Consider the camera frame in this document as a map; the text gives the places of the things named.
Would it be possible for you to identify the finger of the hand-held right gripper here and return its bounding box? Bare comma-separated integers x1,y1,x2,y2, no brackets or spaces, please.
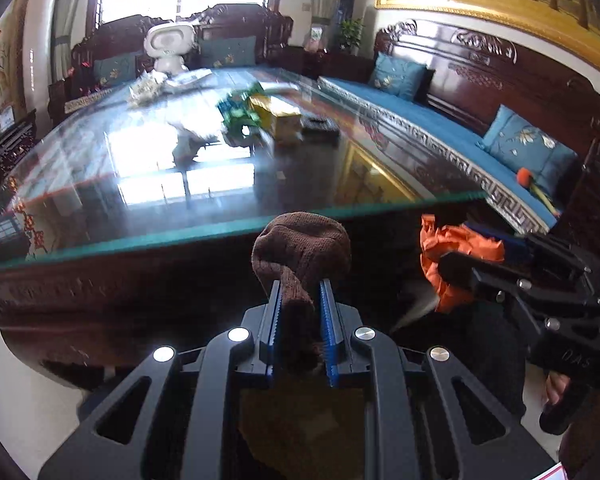
437,251,600,333
462,220,598,281

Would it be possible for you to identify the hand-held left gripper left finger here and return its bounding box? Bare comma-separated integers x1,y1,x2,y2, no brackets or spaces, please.
37,280,283,480

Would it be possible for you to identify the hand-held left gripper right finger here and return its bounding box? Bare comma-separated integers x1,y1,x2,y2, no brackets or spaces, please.
320,280,561,480

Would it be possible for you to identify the brown knitted cloth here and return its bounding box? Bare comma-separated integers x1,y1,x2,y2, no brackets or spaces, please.
252,212,353,371

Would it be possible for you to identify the white tissue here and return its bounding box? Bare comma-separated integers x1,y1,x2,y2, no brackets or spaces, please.
167,117,222,161

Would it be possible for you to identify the yellow carton box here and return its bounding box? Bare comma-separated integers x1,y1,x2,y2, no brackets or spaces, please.
250,95,303,142

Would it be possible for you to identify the teal snack packet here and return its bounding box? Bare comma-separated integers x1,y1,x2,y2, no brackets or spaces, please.
217,97,251,128

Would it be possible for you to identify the green snack packet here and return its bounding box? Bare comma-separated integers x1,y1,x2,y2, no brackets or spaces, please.
235,85,267,107

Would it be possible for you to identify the white paper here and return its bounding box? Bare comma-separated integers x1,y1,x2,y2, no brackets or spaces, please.
165,69,213,88

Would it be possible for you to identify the clear plastic wrapper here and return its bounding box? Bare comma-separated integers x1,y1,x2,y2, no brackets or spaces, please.
127,71,168,107

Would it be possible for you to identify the person's right forearm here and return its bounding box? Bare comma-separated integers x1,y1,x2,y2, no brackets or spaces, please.
560,392,600,480

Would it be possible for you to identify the person's right hand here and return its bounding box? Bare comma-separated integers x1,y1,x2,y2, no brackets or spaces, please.
545,372,578,407

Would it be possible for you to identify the orange-tipped toy stick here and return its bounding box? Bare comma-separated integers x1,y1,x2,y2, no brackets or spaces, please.
517,167,556,213

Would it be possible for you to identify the large blue embroidered pillow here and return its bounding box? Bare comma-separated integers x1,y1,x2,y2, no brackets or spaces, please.
482,105,578,196

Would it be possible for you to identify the blue seat cushion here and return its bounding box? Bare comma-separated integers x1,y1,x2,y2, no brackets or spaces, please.
319,76,563,235

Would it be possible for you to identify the carved wooden coffee table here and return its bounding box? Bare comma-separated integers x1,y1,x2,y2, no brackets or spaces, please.
0,65,491,391

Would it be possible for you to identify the carved wooden long sofa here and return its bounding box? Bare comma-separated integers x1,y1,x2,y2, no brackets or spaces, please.
317,20,600,236

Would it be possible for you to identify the small blue embroidered pillow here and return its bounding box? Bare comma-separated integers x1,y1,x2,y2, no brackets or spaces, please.
367,54,428,101

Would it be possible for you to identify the black remote control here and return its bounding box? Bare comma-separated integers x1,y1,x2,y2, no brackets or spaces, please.
302,115,341,137

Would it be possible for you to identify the green potted plant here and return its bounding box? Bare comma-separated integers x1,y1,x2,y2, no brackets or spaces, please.
337,17,366,55

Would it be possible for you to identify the teal embroidered pillow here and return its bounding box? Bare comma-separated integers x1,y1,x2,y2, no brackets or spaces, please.
94,55,138,87
200,36,257,68

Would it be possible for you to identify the dark blue tall appliance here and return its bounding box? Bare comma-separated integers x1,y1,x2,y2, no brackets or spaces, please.
334,0,356,28

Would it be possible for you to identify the white robot toy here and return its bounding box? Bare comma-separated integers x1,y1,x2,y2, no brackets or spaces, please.
144,22,197,73

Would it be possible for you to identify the dark wooden carved settee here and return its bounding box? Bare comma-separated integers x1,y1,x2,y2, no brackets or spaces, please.
47,4,295,111

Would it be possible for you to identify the dark wooden side cabinet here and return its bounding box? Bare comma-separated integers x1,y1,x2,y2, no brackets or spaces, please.
0,110,40,211

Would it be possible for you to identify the white standing air conditioner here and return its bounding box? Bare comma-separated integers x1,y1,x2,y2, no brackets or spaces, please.
22,0,59,126

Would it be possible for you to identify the beige red-print wall hanging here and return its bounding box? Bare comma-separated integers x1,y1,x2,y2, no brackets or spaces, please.
0,0,31,128

